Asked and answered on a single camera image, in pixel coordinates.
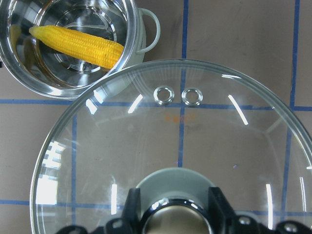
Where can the yellow corn cob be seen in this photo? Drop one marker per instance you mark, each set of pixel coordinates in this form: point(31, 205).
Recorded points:
point(92, 49)

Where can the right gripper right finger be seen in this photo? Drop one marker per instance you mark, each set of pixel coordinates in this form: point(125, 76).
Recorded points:
point(223, 219)

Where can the pale green steel pot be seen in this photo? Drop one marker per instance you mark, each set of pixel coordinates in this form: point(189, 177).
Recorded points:
point(53, 74)

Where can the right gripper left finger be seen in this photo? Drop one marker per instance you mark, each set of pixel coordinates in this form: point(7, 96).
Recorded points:
point(128, 223)

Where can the glass pot lid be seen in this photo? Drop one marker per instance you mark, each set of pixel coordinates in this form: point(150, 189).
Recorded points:
point(173, 128)

